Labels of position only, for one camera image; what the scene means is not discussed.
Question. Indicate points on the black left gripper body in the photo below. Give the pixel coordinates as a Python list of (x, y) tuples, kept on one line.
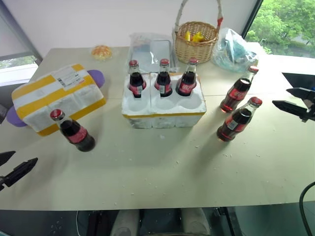
[(1, 185)]

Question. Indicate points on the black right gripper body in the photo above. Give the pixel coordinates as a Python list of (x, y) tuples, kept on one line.
[(311, 108)]

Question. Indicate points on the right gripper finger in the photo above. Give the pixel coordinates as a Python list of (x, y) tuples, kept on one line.
[(288, 107), (299, 93)]

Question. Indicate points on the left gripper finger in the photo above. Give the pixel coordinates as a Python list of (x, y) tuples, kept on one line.
[(21, 169), (5, 156)]

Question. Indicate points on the glass cola bottle red cap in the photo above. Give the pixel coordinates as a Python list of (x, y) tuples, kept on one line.
[(78, 135), (232, 125), (136, 82), (235, 94), (186, 86), (163, 83)]

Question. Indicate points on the foam box with yellow tape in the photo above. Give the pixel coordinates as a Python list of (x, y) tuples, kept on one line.
[(56, 98)]

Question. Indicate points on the white foam bottle tray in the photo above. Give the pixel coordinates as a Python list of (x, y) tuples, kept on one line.
[(177, 119)]

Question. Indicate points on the clear plastic container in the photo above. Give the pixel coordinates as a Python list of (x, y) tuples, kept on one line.
[(152, 52)]

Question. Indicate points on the black flat panel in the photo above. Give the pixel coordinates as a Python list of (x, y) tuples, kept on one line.
[(299, 78)]

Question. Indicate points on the clear plastic bag blue contents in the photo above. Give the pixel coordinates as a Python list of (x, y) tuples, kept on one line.
[(233, 52)]

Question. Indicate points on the large yellow toy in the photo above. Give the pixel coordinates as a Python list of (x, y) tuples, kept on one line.
[(197, 37)]

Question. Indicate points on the purple plastic tray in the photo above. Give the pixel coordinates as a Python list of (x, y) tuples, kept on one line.
[(97, 76)]

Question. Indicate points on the small yellow toy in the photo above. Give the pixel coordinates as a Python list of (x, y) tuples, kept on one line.
[(187, 36)]

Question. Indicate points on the round bread bun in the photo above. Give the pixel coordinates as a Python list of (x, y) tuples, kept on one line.
[(101, 52)]

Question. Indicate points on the dark window frame post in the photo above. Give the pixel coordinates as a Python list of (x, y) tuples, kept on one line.
[(252, 17)]

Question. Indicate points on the grey window frame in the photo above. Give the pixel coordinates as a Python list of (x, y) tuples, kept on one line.
[(23, 37)]

